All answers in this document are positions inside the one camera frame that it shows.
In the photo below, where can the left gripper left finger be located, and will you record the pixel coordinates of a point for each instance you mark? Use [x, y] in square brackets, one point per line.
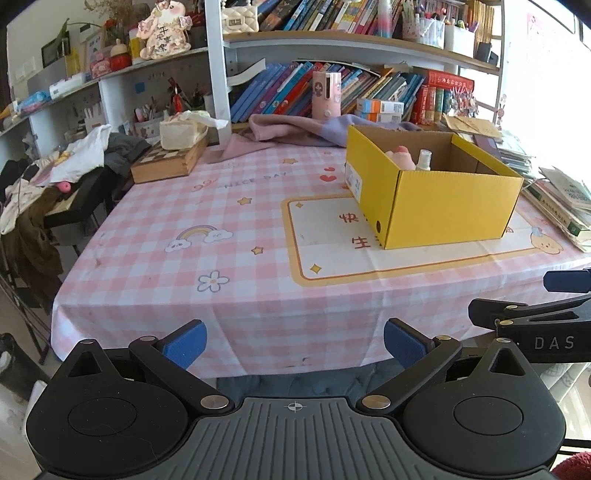
[166, 360]

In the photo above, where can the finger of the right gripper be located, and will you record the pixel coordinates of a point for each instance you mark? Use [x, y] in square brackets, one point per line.
[489, 313]
[568, 281]

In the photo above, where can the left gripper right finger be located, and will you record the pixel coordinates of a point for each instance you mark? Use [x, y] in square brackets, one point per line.
[425, 361]

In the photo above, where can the white spray bottle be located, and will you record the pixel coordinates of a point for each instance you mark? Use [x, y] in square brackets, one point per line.
[424, 160]

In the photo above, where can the pink plush toy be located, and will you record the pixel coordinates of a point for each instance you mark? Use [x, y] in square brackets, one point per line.
[402, 158]

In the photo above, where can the stack of books right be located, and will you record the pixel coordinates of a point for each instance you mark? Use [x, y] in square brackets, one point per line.
[564, 201]

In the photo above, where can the yellow cardboard box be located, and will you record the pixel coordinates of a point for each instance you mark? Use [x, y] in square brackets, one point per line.
[468, 195]

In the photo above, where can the pink checkered tablecloth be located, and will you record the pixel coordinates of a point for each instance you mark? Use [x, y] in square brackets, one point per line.
[272, 253]

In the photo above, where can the black trash bin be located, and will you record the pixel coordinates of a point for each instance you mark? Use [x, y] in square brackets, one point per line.
[18, 372]

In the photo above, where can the brown paper envelope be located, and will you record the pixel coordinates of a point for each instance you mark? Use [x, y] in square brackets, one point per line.
[472, 126]

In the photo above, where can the wooden chess box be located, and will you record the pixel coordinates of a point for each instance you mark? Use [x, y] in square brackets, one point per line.
[160, 164]

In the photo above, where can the red thick dictionary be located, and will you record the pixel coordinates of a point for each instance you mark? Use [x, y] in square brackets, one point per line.
[435, 94]

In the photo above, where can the dark grey garment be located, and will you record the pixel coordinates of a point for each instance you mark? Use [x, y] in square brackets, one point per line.
[122, 151]

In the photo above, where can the orange white box lower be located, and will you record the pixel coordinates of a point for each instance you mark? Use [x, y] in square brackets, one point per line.
[380, 117]

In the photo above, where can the orange white box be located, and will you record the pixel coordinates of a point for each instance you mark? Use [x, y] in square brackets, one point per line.
[380, 106]
[380, 117]

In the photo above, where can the white shirt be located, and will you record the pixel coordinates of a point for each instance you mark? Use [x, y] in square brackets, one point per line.
[78, 159]

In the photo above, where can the beige tissue pack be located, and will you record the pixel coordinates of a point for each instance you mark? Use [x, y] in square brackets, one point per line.
[183, 130]

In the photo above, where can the orange white box upper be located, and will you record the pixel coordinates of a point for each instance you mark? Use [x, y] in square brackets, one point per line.
[380, 106]

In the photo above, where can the pink purple scarf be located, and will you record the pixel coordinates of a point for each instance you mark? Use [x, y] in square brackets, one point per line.
[266, 131]

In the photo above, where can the pink cylindrical device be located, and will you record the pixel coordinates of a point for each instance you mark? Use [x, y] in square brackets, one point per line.
[326, 95]

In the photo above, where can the white pen holder box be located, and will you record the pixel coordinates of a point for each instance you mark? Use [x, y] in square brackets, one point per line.
[459, 40]

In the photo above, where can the white bookshelf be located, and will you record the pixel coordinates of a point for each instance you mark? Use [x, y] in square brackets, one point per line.
[218, 64]

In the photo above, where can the pink cat ornament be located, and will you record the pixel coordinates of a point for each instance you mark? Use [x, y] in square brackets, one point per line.
[165, 31]

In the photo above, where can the white quilted handbag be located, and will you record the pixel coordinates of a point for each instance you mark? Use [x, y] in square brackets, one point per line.
[239, 19]

